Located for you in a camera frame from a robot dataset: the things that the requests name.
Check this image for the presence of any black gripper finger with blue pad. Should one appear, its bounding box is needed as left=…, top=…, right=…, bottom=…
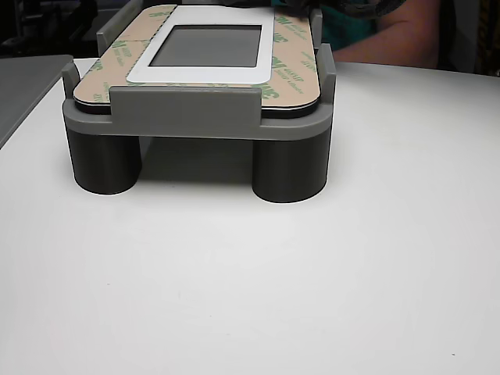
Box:
left=273, top=0, right=312, bottom=20

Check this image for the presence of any tan 3M tape liner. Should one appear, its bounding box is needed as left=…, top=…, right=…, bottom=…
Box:
left=73, top=4, right=322, bottom=113

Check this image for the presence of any person's bare forearm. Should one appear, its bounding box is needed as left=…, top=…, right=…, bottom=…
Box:
left=331, top=7, right=438, bottom=72

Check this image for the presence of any teal shirt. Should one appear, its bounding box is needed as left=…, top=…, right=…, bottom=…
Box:
left=310, top=0, right=378, bottom=54

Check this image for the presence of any white framed display panel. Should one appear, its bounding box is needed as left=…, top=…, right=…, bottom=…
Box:
left=73, top=3, right=322, bottom=117

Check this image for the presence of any gray printed fixture stand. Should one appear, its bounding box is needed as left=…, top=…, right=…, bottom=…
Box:
left=61, top=0, right=338, bottom=204

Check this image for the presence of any dark patterned fabric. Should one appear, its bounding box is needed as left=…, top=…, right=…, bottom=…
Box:
left=455, top=0, right=500, bottom=77

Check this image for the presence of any dark background equipment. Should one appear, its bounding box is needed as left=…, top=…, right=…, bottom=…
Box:
left=0, top=0, right=98, bottom=58

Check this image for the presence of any gray flat slab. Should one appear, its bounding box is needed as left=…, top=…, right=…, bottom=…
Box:
left=0, top=54, right=76, bottom=150

